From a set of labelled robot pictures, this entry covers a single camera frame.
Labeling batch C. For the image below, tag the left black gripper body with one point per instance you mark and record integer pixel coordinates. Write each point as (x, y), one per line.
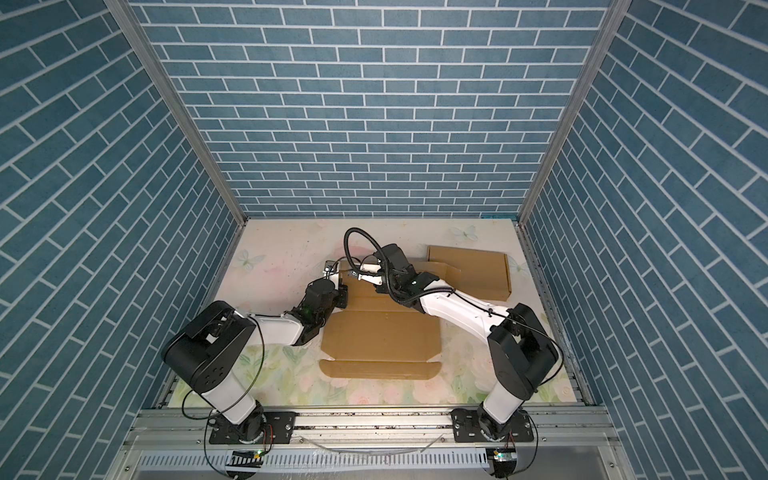
(336, 300)

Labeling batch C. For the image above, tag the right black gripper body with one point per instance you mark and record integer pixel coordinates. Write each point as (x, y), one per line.
(389, 286)

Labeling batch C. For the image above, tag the cardboard box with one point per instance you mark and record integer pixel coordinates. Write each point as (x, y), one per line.
(376, 338)
(478, 273)

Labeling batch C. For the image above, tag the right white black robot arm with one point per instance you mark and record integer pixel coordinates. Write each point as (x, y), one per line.
(522, 353)

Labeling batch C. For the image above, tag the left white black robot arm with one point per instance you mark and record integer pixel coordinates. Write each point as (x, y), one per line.
(204, 352)

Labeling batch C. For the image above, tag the left green circuit board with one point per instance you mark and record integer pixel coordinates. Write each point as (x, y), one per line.
(245, 459)

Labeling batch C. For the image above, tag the green circuit board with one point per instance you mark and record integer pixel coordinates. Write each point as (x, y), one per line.
(505, 456)
(245, 459)

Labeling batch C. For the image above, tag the right green circuit board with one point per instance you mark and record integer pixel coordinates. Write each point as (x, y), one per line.
(505, 456)

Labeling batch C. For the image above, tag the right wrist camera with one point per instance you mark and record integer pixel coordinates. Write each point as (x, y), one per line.
(370, 270)

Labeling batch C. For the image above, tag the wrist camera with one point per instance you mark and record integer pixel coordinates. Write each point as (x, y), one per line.
(331, 270)
(370, 270)

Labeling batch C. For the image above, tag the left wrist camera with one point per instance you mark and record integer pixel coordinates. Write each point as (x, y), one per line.
(331, 270)

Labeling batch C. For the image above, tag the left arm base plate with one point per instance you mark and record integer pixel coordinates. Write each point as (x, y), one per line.
(265, 428)

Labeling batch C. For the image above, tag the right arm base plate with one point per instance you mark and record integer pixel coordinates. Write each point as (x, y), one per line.
(475, 425)

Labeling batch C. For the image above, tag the aluminium mounting rail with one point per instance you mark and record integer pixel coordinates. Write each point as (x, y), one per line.
(572, 441)

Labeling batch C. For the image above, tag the left aluminium corner post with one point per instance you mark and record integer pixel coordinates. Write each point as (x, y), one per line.
(134, 33)

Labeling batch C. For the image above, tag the aluminium corner post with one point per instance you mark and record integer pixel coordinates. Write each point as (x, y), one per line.
(134, 33)
(596, 55)

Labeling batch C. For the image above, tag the right aluminium corner post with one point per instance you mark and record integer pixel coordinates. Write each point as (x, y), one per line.
(596, 55)

